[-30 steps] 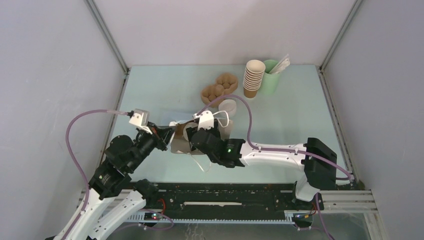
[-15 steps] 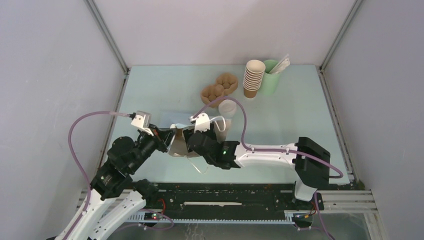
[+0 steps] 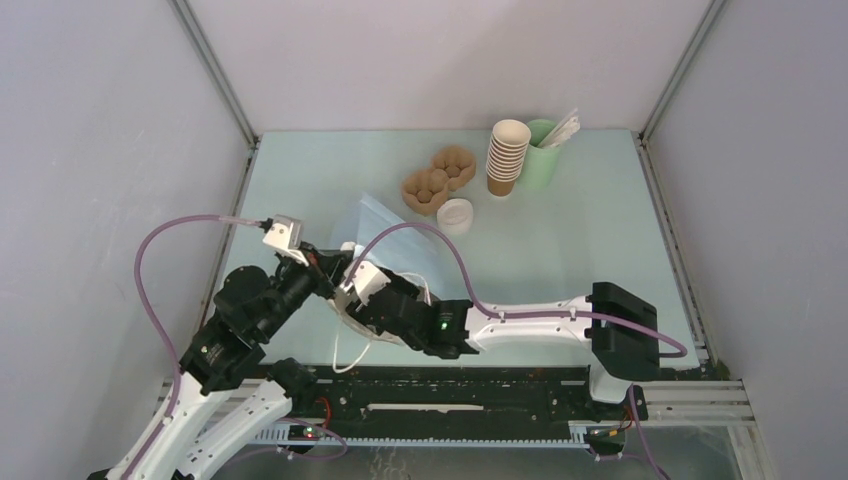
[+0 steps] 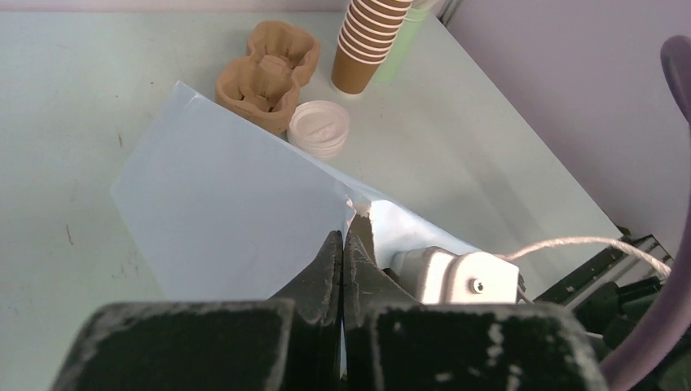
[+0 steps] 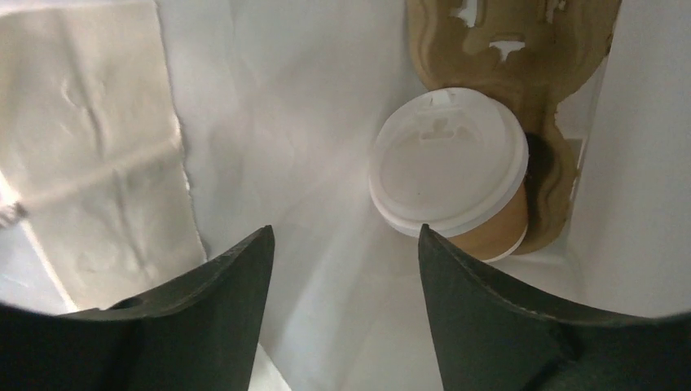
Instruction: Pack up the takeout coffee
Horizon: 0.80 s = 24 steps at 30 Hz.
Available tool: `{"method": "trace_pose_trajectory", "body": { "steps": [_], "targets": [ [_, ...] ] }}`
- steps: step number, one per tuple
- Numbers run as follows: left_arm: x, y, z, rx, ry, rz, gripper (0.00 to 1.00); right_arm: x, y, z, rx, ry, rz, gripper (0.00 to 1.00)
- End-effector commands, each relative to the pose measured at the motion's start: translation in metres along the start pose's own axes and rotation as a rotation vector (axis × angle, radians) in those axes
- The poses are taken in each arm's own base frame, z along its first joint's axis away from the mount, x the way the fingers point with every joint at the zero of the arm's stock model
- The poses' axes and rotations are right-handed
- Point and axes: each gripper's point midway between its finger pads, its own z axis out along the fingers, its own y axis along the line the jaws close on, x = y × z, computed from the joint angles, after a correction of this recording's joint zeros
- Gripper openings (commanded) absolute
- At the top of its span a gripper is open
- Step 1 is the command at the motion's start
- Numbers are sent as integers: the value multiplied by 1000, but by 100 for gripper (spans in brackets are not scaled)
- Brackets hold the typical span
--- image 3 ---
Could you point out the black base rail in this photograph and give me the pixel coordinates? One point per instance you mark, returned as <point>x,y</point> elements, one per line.
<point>489,406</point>

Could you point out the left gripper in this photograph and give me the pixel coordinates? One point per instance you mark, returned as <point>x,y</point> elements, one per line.
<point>328,267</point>

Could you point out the stack of paper cups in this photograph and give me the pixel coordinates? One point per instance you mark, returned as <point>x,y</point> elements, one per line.
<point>507,150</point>

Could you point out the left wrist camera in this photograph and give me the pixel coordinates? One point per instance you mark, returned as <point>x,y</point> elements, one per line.
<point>283,235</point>

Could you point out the green holder cup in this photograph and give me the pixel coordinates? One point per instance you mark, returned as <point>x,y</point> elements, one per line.
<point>540,163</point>

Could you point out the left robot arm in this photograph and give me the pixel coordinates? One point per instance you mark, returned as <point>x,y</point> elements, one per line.
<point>181,443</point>

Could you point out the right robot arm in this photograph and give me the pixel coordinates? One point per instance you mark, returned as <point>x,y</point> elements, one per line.
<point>615,327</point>

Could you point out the white paper bag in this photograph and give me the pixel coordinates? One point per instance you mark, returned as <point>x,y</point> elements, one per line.
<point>419,256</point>

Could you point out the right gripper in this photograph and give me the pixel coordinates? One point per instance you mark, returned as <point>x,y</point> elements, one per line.
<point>399,283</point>

